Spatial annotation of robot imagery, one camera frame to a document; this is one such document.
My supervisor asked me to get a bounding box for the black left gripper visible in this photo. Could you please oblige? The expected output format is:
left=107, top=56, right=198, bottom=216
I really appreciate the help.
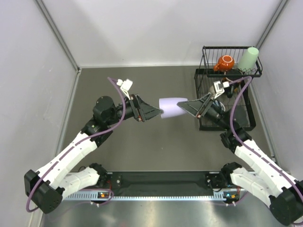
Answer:
left=106, top=94, right=163, bottom=126

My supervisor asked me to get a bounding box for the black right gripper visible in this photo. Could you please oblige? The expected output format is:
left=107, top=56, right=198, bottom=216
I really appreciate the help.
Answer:
left=178, top=93, right=231, bottom=131

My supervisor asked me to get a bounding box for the lavender plastic cup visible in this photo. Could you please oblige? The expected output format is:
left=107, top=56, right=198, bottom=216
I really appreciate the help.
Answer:
left=159, top=97, right=188, bottom=119

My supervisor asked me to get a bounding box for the light green plastic cup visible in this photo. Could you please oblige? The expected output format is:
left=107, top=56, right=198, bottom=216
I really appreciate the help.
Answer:
left=238, top=47, right=259, bottom=71

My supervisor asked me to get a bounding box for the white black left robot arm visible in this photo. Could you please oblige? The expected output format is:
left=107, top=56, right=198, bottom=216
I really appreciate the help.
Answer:
left=24, top=95, right=163, bottom=214

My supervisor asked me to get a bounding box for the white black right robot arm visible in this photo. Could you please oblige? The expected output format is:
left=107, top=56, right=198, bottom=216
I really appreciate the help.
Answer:
left=177, top=94, right=303, bottom=226

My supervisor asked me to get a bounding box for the beige ceramic mug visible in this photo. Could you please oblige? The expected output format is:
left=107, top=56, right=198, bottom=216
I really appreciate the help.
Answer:
left=208, top=86, right=225, bottom=99

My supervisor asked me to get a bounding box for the black orange mug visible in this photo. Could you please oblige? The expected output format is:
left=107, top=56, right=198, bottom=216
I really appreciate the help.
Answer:
left=222, top=69, right=242, bottom=98

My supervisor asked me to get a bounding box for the orange ceramic mug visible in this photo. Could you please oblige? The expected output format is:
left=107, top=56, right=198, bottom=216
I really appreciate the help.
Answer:
left=213, top=55, right=235, bottom=72

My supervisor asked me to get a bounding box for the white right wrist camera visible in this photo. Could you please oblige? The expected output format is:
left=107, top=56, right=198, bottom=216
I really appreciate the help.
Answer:
left=213, top=81, right=230, bottom=91

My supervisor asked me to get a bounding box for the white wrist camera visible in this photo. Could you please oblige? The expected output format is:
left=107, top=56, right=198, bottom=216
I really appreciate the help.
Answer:
left=116, top=79, right=133, bottom=100
left=213, top=81, right=230, bottom=91

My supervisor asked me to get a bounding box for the black wire dish rack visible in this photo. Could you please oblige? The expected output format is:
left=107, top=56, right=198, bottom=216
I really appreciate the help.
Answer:
left=194, top=45, right=263, bottom=131

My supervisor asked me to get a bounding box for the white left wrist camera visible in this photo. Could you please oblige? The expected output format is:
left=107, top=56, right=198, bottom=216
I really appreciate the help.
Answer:
left=116, top=79, right=133, bottom=100

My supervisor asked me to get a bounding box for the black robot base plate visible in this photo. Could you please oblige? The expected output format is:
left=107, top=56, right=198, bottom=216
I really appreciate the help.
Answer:
left=109, top=171, right=226, bottom=196

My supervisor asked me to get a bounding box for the slotted aluminium cable duct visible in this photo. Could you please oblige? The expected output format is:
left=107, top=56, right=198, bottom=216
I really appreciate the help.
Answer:
left=64, top=191, right=240, bottom=201

